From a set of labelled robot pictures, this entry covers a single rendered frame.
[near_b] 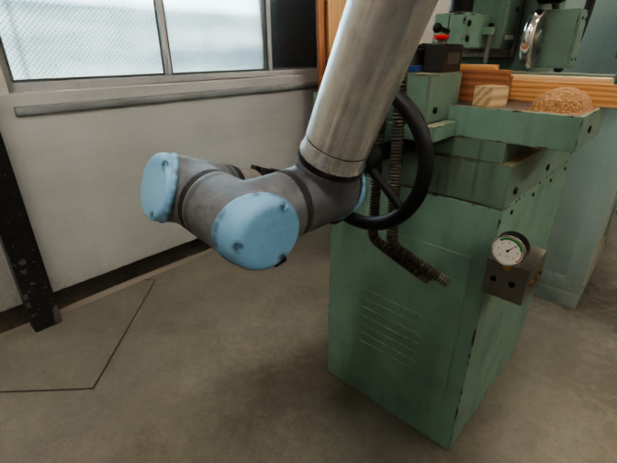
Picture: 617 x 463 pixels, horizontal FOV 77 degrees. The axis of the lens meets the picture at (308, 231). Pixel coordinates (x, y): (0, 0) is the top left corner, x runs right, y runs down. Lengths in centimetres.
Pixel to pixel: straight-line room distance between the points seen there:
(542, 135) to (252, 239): 57
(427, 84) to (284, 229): 44
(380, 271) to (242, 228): 69
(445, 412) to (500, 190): 62
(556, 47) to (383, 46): 74
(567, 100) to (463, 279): 40
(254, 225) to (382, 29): 23
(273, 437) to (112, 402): 53
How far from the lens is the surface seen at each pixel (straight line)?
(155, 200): 52
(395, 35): 43
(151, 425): 136
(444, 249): 94
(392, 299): 107
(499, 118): 83
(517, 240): 80
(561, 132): 81
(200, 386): 142
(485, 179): 86
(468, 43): 102
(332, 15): 241
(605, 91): 95
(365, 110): 45
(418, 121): 69
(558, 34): 113
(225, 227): 42
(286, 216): 44
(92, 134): 180
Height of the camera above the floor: 100
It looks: 25 degrees down
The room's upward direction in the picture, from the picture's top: straight up
